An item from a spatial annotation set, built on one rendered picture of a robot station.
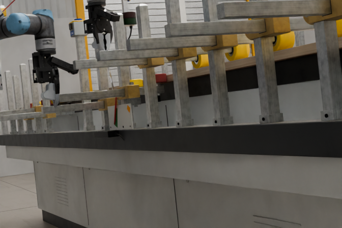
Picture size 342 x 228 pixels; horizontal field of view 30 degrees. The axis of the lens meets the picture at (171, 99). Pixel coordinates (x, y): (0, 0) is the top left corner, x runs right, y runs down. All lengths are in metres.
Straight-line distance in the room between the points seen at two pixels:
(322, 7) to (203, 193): 1.24
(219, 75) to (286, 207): 0.47
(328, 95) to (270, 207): 0.73
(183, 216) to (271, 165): 1.03
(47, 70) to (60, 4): 8.15
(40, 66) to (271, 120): 1.05
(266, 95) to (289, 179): 0.22
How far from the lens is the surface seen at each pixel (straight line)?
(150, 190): 2.96
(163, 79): 2.55
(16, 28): 2.33
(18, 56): 10.25
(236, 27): 1.58
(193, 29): 1.52
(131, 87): 2.47
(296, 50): 1.84
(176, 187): 2.69
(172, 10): 2.11
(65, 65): 2.43
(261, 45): 1.65
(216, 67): 1.86
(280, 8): 1.34
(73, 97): 2.43
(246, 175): 1.81
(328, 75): 1.45
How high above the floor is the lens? 0.76
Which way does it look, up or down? 1 degrees up
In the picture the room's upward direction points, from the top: 6 degrees counter-clockwise
